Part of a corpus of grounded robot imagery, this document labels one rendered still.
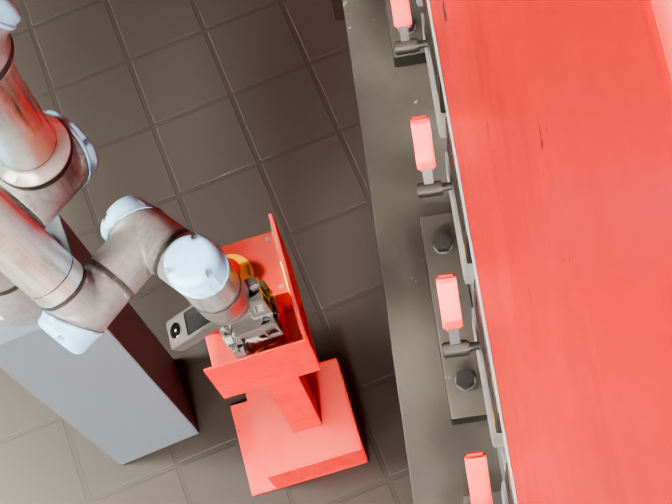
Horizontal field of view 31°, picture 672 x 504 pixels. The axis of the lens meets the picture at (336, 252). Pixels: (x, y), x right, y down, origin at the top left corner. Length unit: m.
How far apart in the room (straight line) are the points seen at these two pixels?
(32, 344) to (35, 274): 0.43
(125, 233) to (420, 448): 0.48
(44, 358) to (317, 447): 0.66
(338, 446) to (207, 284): 0.95
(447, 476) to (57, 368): 0.74
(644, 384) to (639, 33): 0.08
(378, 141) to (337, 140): 1.01
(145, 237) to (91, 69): 1.49
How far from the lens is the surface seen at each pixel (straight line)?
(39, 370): 2.06
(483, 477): 1.27
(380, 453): 2.55
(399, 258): 1.73
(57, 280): 1.55
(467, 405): 1.62
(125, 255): 1.60
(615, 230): 0.26
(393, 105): 1.84
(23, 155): 1.69
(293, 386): 2.17
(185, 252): 1.55
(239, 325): 1.73
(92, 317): 1.59
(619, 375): 0.29
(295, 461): 2.44
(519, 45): 0.57
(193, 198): 2.81
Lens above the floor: 2.47
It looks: 66 degrees down
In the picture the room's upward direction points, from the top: 17 degrees counter-clockwise
